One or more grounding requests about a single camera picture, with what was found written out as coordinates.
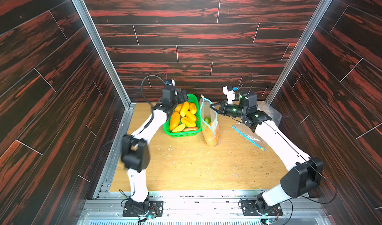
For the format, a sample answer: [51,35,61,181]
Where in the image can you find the aluminium front rail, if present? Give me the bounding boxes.
[77,190,332,225]

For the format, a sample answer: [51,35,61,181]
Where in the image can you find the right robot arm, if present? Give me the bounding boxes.
[210,94,323,215]

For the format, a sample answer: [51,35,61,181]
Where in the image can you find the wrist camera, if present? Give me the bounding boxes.
[222,86,238,104]
[165,79,176,87]

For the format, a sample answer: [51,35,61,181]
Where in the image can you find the red mango bottom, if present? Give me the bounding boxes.
[183,126,199,132]

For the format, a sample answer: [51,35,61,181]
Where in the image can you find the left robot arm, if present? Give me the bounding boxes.
[121,85,188,204]

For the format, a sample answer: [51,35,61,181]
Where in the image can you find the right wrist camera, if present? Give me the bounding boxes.
[222,86,238,104]

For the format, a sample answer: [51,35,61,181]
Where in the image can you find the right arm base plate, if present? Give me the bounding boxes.
[238,199,283,217]

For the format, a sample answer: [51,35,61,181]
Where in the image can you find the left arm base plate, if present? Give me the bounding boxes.
[122,200,164,219]

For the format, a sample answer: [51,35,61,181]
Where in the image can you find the clear zip-top bag blue zipper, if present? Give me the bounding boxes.
[200,95,218,139]

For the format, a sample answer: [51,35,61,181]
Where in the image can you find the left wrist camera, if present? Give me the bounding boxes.
[165,79,176,87]

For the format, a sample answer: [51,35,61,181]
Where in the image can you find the yellow mango top right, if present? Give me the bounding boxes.
[189,103,198,114]

